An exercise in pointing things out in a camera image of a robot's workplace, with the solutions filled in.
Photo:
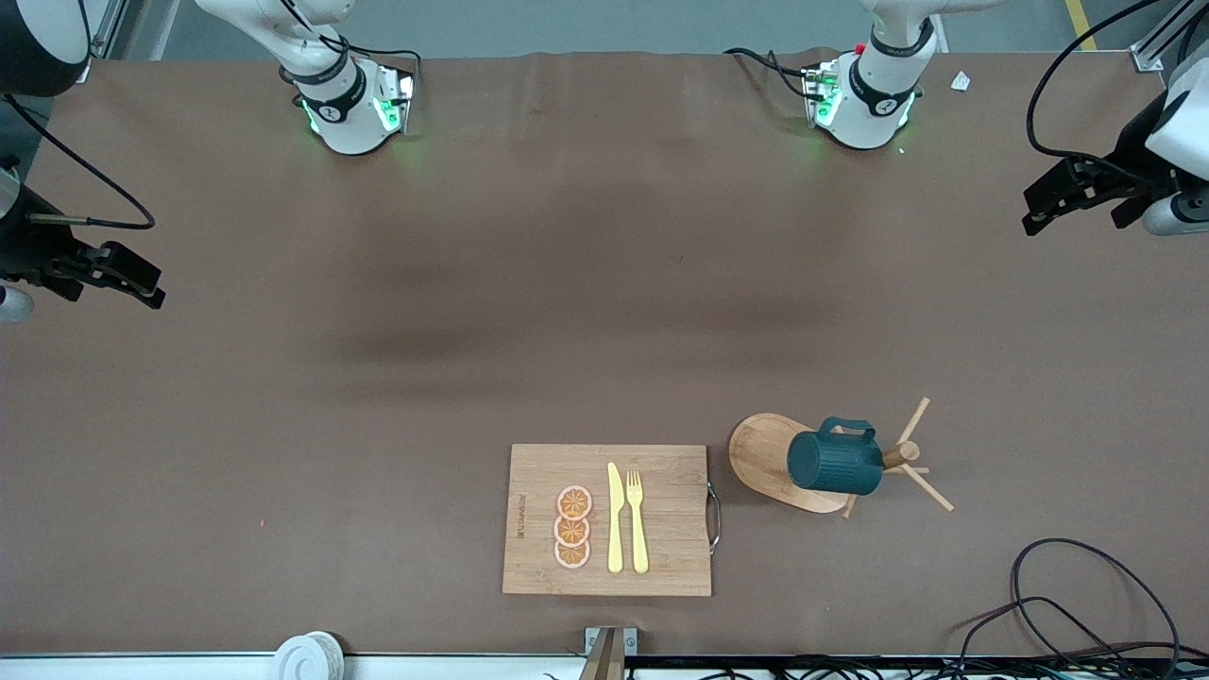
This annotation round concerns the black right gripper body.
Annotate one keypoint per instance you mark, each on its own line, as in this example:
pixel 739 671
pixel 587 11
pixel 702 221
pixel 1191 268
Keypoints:
pixel 26 249

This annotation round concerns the bamboo cutting board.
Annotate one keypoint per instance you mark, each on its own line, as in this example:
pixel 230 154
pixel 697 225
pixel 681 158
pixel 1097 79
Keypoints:
pixel 661 557

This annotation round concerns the yellow plastic fork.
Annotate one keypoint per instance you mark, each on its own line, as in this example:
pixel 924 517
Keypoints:
pixel 638 538

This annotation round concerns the dark teal ribbed cup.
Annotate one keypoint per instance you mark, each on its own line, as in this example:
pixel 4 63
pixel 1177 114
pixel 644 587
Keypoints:
pixel 831 463

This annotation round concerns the small white paper scrap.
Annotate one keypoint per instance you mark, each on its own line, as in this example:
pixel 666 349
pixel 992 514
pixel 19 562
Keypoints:
pixel 961 81

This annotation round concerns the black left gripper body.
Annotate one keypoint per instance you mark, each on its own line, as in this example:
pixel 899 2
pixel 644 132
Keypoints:
pixel 1132 145

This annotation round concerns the aluminium frame profile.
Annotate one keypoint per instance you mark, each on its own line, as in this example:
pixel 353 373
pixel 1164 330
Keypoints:
pixel 109 24
pixel 1157 42

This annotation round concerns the wooden mug tree stand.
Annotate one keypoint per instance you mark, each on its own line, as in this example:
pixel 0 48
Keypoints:
pixel 760 458

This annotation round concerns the orange slice toy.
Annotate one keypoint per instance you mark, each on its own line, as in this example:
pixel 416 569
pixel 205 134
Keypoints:
pixel 574 502
pixel 571 532
pixel 571 557

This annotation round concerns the white tape roll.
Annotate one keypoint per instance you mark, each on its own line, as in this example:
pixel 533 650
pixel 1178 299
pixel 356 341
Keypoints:
pixel 307 658

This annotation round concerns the yellow plastic knife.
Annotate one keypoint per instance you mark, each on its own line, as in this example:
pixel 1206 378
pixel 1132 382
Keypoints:
pixel 615 529

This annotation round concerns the metal table edge bracket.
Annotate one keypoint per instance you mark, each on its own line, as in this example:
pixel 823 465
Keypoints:
pixel 609 652

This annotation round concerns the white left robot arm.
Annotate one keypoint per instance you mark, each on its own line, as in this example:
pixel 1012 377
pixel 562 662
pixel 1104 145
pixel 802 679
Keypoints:
pixel 874 104

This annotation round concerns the brown table mat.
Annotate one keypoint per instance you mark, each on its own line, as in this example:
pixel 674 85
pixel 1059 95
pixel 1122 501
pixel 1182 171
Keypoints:
pixel 567 283

